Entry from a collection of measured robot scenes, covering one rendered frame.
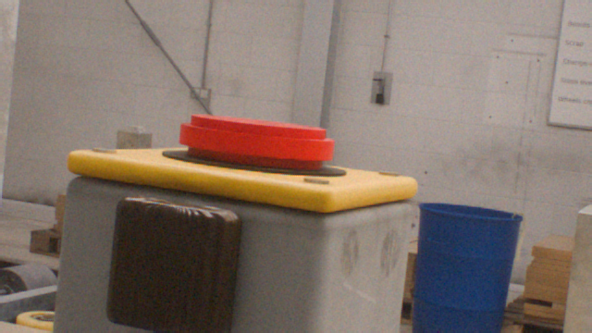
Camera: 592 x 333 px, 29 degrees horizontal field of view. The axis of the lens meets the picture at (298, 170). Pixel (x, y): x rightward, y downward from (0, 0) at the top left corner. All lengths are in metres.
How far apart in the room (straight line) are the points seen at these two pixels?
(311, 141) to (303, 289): 0.04
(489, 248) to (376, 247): 5.57
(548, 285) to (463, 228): 0.66
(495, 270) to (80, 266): 5.64
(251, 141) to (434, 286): 5.65
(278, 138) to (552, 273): 5.94
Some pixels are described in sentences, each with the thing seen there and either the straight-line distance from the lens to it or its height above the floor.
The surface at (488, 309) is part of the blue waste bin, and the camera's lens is 5.94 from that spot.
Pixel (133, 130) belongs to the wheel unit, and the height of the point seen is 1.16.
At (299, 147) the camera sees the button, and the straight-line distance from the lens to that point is 0.28.
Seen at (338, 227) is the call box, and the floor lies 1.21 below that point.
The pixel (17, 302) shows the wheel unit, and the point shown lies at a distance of 1.89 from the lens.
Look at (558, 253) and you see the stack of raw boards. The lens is 6.19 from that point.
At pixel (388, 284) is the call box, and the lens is 0.30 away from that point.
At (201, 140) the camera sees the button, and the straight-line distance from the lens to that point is 0.28.
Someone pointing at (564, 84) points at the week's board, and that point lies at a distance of 7.48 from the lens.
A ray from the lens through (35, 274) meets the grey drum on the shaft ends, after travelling 2.16.
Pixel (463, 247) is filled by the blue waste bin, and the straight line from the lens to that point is 5.82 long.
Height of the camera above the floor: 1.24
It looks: 4 degrees down
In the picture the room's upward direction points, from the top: 6 degrees clockwise
